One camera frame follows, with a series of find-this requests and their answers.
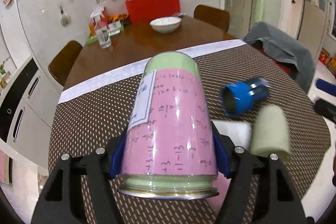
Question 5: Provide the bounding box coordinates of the left brown wooden chair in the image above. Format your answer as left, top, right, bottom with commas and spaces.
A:
48, 40, 83, 86

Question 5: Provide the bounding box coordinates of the white ceramic bowl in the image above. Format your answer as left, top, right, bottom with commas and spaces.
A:
150, 16, 182, 34

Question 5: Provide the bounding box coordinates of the red gift bag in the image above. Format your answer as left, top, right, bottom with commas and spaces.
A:
125, 0, 181, 24

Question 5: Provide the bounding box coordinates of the blue black can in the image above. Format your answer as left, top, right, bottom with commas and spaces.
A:
220, 77, 270, 117

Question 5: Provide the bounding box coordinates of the white black sideboard cabinet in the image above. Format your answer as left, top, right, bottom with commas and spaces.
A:
1, 58, 59, 173

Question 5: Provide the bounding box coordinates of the grey jacket on chair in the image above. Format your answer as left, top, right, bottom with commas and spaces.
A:
244, 22, 315, 93

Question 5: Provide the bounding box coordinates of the pink cup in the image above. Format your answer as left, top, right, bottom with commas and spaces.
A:
207, 172, 231, 214

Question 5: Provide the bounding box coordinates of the brown wooden chair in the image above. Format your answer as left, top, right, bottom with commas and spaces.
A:
48, 40, 83, 86
194, 5, 230, 32

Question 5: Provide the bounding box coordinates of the small potted plant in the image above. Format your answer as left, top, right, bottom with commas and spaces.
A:
0, 57, 11, 89

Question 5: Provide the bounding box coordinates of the green tray on table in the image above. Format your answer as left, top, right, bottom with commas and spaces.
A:
85, 21, 124, 46

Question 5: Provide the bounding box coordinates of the clear spray bottle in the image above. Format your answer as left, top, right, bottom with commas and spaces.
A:
91, 9, 112, 48

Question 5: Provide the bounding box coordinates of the pale green cup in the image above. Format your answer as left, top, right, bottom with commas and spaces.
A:
249, 105, 290, 161

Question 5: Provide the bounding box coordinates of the right brown wooden chair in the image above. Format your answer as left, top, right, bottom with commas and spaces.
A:
194, 5, 230, 32

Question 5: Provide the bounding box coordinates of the orange snack pile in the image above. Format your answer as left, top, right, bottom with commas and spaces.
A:
107, 14, 129, 24

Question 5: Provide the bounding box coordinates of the brown polka dot tablecloth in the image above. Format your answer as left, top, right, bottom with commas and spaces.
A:
48, 45, 331, 223

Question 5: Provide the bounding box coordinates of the pink green paper can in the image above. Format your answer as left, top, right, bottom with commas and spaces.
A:
119, 51, 219, 200

